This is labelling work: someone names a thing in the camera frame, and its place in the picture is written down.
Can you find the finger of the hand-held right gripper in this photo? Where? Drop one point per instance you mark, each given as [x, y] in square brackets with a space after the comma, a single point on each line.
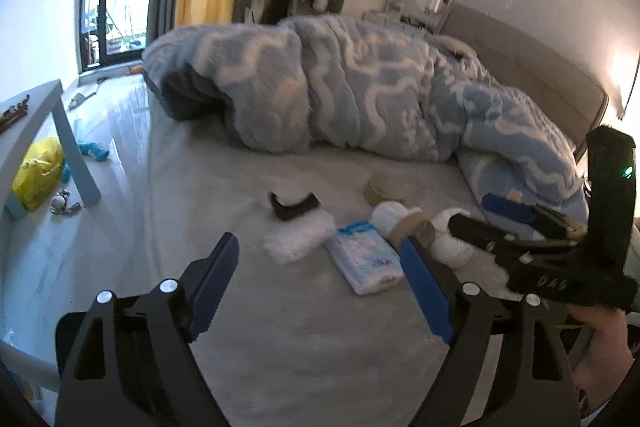
[505, 207]
[475, 232]

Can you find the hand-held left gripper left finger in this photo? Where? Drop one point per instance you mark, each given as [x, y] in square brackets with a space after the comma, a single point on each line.
[215, 287]

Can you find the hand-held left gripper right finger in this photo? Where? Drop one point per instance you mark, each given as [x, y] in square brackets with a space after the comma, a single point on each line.
[425, 287]

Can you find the brown cardboard tube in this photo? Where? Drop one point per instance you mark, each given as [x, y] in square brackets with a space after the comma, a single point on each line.
[410, 227]

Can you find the blue white tissue packet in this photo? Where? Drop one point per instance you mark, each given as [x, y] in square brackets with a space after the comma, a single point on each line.
[365, 262]

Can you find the person's right hand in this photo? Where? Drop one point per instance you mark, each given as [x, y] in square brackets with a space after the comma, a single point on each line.
[605, 347]

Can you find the white fluffy tissue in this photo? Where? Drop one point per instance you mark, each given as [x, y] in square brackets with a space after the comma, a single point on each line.
[298, 237]

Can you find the brown tape roll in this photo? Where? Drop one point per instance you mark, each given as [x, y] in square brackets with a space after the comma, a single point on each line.
[385, 189]

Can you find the black curved plastic piece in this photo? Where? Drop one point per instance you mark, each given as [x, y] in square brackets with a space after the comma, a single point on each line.
[292, 209]

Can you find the beige headboard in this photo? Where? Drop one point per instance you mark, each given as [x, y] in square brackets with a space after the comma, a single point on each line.
[525, 67]

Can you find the blue toy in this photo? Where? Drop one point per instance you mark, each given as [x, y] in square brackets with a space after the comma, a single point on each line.
[92, 150]

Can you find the blue wavy patterned blanket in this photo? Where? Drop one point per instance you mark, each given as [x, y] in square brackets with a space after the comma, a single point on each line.
[350, 87]

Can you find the yellow plastic bag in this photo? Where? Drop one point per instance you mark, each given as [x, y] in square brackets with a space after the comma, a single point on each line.
[37, 172]

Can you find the white dresser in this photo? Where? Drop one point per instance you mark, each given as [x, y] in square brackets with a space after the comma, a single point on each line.
[400, 14]

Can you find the orange toy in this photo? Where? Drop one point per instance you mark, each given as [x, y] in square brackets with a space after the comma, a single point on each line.
[135, 69]

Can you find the white table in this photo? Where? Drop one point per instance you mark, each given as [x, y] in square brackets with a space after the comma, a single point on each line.
[30, 122]

